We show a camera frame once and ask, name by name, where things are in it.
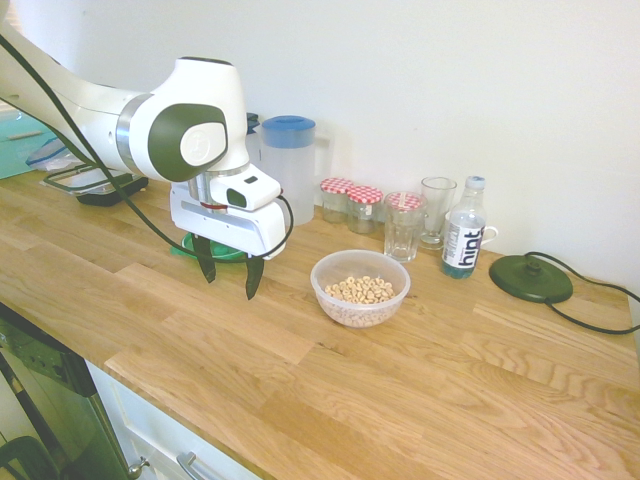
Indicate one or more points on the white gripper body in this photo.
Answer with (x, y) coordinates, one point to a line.
(220, 227)

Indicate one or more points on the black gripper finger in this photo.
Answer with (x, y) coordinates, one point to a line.
(254, 277)
(206, 262)

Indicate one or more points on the green round container lid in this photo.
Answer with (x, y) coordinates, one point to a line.
(230, 252)

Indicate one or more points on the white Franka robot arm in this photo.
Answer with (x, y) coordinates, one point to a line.
(100, 110)

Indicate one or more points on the large pitcher, blue lid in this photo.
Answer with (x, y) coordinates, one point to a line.
(290, 165)

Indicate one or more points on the small pitcher, dark blue lid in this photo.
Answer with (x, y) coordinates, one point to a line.
(253, 137)

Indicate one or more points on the clear plastic food bowl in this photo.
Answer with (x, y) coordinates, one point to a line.
(360, 312)

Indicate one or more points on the glass jar, red checkered lid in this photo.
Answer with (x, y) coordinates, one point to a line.
(364, 210)
(336, 195)
(405, 199)

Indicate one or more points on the black container, clear lid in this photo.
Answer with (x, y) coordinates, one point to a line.
(100, 195)

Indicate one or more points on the faceted glass tumbler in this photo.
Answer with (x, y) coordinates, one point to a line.
(402, 235)

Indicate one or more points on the white kitchen cabinet front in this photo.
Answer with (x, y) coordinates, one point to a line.
(150, 425)

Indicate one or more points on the clear zip bag, blue seal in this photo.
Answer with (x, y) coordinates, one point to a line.
(47, 155)

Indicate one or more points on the tall footed drinking glass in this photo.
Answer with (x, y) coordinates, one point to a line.
(437, 200)

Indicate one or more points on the stainless steel dishwasher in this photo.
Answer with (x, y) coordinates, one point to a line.
(60, 400)

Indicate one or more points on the hint water bottle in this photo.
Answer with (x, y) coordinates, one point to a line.
(464, 245)

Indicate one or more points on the teal bread box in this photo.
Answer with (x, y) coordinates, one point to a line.
(20, 145)

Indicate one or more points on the metal cabinet knob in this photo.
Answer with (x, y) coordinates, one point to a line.
(135, 468)

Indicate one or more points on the white ceramic mug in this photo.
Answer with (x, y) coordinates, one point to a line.
(486, 228)

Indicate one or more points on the dark round kettle base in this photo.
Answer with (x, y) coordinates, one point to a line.
(530, 280)

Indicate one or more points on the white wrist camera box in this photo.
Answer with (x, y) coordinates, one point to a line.
(250, 190)

